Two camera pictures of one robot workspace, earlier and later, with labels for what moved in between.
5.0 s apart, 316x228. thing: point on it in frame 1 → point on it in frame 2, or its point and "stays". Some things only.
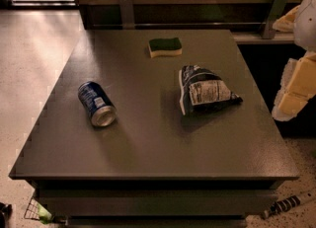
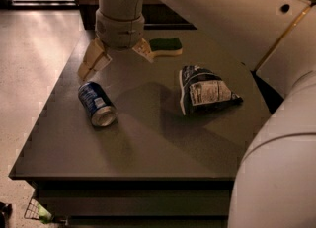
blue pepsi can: x=97 y=105 stays
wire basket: x=32 y=210 stays
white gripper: x=306 y=25 → x=119 y=31
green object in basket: x=45 y=216 stays
